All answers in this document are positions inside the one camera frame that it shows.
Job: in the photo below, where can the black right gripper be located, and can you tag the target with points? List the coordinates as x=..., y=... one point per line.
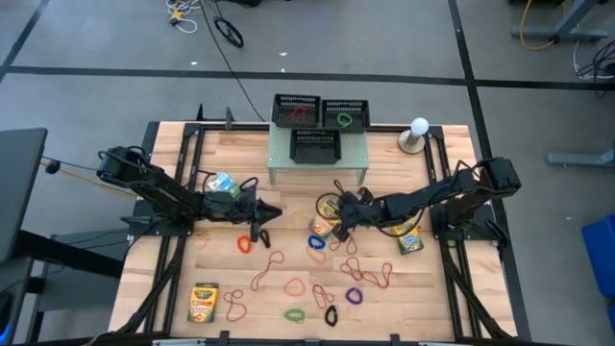
x=365, y=211

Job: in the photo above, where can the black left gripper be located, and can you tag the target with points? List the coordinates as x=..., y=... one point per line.
x=230, y=206

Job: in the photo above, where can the yellow Crayola crayons box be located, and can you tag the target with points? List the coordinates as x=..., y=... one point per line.
x=322, y=226
x=203, y=303

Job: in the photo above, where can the yellow rubber band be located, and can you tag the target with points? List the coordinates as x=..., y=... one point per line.
x=300, y=211
x=206, y=230

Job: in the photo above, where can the orange rubber band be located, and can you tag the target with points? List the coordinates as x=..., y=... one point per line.
x=310, y=254
x=284, y=287

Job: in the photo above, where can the black plastic mesh basket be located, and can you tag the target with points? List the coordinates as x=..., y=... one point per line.
x=314, y=151
x=295, y=98
x=358, y=120

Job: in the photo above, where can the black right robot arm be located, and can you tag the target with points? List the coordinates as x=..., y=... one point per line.
x=432, y=194

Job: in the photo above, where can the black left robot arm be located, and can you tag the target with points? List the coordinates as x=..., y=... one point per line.
x=163, y=194

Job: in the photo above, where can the black desk stand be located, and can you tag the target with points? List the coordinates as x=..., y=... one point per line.
x=72, y=254

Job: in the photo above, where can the grey metal desk foot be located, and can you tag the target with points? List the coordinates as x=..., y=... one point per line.
x=576, y=158

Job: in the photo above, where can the black desk panel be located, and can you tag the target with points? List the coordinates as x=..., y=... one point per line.
x=21, y=192

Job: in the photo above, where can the grey metal desk base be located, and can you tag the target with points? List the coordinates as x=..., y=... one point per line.
x=557, y=33

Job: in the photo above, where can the green white Crayola box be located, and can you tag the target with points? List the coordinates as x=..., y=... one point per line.
x=223, y=182

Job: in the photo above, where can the yellow blue green Crayola box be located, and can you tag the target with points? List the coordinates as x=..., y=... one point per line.
x=408, y=240

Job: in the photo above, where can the white bulb lamp metal base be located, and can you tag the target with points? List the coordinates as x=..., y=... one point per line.
x=419, y=126

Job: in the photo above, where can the blue plastic bin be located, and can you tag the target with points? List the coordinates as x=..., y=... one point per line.
x=611, y=319
x=600, y=254

